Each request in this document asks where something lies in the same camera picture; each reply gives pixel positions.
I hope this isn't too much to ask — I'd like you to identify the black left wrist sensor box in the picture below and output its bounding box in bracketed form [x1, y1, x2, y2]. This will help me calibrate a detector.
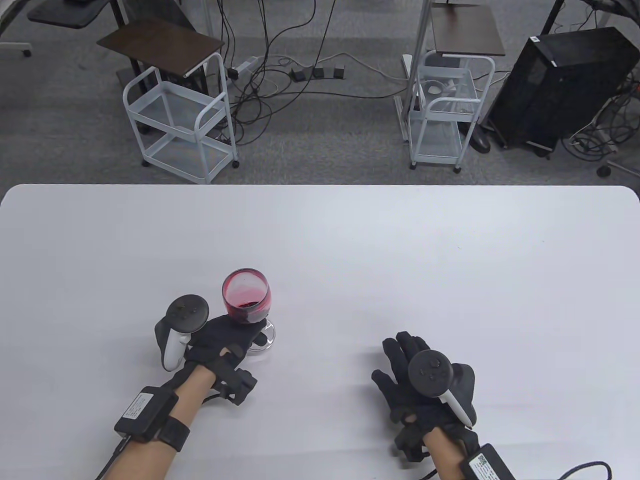
[114, 386, 179, 443]

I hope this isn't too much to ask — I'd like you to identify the black shoe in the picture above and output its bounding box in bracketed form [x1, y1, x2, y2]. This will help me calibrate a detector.
[462, 122, 493, 153]

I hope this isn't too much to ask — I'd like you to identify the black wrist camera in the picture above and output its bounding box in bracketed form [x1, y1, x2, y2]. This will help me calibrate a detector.
[393, 425, 428, 462]
[212, 350, 258, 406]

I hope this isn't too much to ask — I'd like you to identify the black sensor box cable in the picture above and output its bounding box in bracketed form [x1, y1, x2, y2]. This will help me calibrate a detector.
[512, 461, 613, 480]
[95, 435, 131, 480]

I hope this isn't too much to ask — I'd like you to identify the white metal cart empty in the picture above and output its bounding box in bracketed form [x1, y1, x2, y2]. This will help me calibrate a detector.
[122, 52, 240, 185]

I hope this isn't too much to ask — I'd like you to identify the person's left forearm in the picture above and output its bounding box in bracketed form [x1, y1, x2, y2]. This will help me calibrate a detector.
[107, 365, 217, 480]

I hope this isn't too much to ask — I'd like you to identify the wine glass with red liquid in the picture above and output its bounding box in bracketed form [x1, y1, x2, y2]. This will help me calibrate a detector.
[221, 269, 276, 355]

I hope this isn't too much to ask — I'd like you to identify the black right sensor box cable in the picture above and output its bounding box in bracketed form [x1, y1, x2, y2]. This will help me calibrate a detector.
[512, 461, 613, 480]

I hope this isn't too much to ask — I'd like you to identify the black white left hand controller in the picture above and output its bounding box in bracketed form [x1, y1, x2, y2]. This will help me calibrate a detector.
[154, 294, 210, 372]

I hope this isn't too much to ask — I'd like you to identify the black right wrist sensor box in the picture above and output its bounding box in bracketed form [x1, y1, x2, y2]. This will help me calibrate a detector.
[459, 444, 513, 480]

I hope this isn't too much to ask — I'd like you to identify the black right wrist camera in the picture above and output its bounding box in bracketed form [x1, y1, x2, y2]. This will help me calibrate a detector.
[393, 425, 428, 462]

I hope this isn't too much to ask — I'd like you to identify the black left sensor box cable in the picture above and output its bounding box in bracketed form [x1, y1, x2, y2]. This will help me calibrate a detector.
[95, 435, 131, 480]

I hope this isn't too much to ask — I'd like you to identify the silver metal stand pole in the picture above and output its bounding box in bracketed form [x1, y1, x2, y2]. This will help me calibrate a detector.
[397, 0, 436, 143]

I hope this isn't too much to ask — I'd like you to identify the person's right forearm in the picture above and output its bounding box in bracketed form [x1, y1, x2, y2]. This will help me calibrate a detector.
[422, 427, 473, 480]

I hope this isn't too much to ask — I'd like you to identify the black wrist sensor box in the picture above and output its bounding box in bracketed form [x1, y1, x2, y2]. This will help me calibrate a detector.
[459, 444, 513, 480]
[114, 386, 179, 443]

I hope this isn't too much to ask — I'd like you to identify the black white hand controller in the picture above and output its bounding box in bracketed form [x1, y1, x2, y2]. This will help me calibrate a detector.
[154, 294, 210, 372]
[408, 349, 476, 429]

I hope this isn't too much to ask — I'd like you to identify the person's right hand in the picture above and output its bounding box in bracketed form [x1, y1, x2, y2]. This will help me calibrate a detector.
[371, 331, 478, 436]

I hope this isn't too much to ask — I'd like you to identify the black left wrist strap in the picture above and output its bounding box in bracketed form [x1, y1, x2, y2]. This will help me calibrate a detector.
[159, 416, 191, 453]

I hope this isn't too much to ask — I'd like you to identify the dark brown side table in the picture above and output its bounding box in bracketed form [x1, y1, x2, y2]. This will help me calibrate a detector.
[430, 4, 506, 57]
[96, 20, 226, 133]

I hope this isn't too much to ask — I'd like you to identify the tangle of cables beside computer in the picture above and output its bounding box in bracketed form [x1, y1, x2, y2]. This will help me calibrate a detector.
[562, 75, 640, 161]

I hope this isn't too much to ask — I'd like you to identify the tangle of black floor cables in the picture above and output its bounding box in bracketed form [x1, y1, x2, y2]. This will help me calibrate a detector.
[215, 0, 416, 146]

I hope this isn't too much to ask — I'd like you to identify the person's left hand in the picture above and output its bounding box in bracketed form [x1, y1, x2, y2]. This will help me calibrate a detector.
[184, 315, 268, 373]

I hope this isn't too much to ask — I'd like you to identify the black computer tower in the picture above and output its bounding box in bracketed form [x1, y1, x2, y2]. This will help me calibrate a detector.
[486, 26, 640, 151]

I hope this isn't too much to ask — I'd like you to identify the black white right hand controller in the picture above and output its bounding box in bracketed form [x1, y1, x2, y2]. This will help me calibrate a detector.
[408, 349, 476, 429]

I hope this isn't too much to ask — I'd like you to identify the white power strip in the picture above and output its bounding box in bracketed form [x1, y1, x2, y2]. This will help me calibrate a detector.
[227, 56, 262, 81]

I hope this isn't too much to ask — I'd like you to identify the white metal cart with items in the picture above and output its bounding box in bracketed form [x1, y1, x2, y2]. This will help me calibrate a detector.
[407, 50, 496, 174]

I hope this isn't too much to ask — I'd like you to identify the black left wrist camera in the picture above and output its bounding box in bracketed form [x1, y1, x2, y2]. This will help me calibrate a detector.
[212, 350, 258, 406]

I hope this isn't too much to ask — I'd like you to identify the grey chair leg black caster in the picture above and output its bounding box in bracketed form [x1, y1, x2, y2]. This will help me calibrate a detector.
[596, 160, 640, 178]

